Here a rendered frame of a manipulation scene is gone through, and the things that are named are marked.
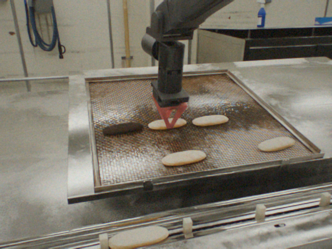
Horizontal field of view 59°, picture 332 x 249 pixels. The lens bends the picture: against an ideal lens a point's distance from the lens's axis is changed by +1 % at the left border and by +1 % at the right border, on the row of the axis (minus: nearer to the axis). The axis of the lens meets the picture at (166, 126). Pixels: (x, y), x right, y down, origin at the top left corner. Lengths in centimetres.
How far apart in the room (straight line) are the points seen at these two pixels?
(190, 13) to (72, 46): 360
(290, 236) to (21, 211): 50
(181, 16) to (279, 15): 443
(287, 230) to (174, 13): 43
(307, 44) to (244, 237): 229
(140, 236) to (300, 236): 26
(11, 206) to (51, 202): 8
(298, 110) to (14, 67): 372
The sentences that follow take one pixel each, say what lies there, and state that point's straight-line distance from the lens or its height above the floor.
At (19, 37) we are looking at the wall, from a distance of 415.
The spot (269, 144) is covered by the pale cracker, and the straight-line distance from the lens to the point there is 71.
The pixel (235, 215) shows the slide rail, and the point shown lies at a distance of 58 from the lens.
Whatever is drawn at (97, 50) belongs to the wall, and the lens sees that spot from 412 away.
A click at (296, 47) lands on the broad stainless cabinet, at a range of 261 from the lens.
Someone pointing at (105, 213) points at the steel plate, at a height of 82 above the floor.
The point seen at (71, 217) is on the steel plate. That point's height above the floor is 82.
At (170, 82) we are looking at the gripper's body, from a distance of 66.
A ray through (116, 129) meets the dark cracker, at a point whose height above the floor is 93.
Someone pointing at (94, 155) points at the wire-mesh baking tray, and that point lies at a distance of 65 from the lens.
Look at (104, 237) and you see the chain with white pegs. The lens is 50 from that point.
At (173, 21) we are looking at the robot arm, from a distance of 59.
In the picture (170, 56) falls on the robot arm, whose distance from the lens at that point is 64.
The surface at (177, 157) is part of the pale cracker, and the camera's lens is 62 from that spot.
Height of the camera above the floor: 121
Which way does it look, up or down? 23 degrees down
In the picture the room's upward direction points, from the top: straight up
